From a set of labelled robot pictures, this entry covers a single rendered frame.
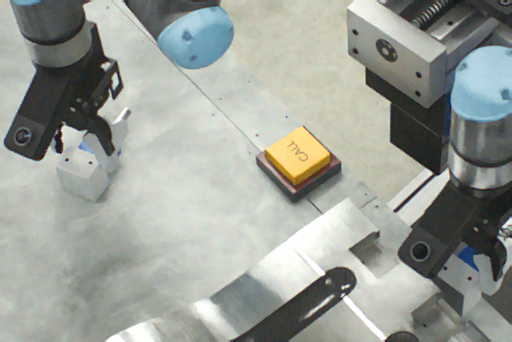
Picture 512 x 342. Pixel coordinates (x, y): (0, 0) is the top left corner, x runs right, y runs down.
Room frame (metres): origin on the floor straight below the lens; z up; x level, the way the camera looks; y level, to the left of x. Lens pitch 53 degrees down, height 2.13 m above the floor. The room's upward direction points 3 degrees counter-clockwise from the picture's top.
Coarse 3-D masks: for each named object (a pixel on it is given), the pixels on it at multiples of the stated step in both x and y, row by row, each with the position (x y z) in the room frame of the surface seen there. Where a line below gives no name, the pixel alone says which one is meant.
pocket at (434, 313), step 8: (440, 296) 0.71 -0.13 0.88; (424, 304) 0.70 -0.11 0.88; (432, 304) 0.71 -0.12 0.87; (440, 304) 0.70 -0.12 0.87; (416, 312) 0.69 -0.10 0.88; (424, 312) 0.70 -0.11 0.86; (432, 312) 0.70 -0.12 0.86; (440, 312) 0.70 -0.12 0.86; (448, 312) 0.69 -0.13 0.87; (424, 320) 0.69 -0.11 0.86; (432, 320) 0.69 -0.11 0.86; (440, 320) 0.69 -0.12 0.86; (448, 320) 0.69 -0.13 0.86; (456, 320) 0.68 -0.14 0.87; (432, 328) 0.68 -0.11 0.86; (440, 328) 0.68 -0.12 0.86; (448, 328) 0.68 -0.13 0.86; (456, 328) 0.68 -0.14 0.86; (464, 328) 0.67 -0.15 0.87; (440, 336) 0.67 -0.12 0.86; (448, 336) 0.67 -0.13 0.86
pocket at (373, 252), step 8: (376, 232) 0.80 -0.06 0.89; (360, 240) 0.79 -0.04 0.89; (368, 240) 0.79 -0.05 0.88; (376, 240) 0.79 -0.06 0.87; (352, 248) 0.78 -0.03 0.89; (360, 248) 0.79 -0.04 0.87; (368, 248) 0.79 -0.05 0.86; (376, 248) 0.79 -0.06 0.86; (384, 248) 0.78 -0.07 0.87; (360, 256) 0.78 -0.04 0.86; (368, 256) 0.78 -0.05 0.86; (376, 256) 0.78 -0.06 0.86; (384, 256) 0.78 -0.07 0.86; (392, 256) 0.77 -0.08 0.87; (368, 264) 0.77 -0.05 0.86; (376, 264) 0.77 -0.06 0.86; (384, 264) 0.77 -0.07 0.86; (392, 264) 0.77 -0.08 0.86; (376, 272) 0.76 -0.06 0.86; (384, 272) 0.76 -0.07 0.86
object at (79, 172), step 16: (128, 112) 1.04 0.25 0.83; (80, 144) 0.99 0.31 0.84; (64, 160) 0.95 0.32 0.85; (80, 160) 0.95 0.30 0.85; (96, 160) 0.95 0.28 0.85; (64, 176) 0.94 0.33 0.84; (80, 176) 0.93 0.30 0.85; (96, 176) 0.93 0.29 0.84; (80, 192) 0.93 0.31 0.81; (96, 192) 0.93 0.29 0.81
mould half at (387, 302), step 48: (288, 240) 0.79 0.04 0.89; (336, 240) 0.79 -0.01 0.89; (240, 288) 0.73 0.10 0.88; (288, 288) 0.73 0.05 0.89; (384, 288) 0.72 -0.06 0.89; (432, 288) 0.72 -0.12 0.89; (144, 336) 0.66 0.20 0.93; (192, 336) 0.66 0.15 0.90; (336, 336) 0.66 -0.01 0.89; (384, 336) 0.66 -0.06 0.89; (432, 336) 0.66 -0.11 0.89; (480, 336) 0.65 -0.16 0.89
